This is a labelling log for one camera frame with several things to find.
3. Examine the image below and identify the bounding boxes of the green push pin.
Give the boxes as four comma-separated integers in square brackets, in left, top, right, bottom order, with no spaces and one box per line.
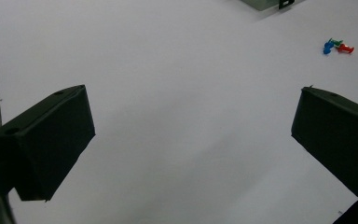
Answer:
[329,37,344,48]

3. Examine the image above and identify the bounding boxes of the clear plastic compartment box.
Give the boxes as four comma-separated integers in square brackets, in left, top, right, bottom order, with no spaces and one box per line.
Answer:
[241,0,296,12]

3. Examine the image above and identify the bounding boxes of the white table sheet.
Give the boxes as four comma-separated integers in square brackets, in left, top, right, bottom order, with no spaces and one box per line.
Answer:
[0,0,358,224]

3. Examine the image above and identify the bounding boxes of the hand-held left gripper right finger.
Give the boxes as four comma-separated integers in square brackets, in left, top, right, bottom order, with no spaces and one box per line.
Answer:
[291,86,358,203]

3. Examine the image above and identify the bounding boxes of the blue push pin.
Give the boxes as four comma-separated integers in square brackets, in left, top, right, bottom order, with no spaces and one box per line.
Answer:
[323,39,336,55]

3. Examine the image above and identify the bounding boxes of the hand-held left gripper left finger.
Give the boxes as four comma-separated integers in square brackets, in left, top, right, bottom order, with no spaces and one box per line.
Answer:
[0,84,96,203]

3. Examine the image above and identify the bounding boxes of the red push pin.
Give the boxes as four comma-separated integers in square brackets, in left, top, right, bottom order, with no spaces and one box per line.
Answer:
[336,43,355,55]

